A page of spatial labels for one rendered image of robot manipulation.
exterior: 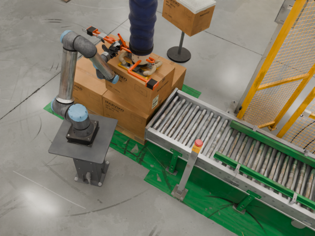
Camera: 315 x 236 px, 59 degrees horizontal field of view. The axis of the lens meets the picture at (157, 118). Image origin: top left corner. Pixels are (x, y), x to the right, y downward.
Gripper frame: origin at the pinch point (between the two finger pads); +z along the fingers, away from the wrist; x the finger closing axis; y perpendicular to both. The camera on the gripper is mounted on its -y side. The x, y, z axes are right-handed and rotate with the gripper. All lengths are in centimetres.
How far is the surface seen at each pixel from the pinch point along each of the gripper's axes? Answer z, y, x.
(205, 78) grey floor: 137, 65, -119
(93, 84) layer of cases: -9, -29, -65
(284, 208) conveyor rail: -33, 208, -70
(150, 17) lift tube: -7, 37, 47
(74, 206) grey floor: -121, 27, -120
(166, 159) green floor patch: -20, 82, -120
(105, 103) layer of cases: -18, -7, -77
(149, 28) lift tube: -6, 37, 36
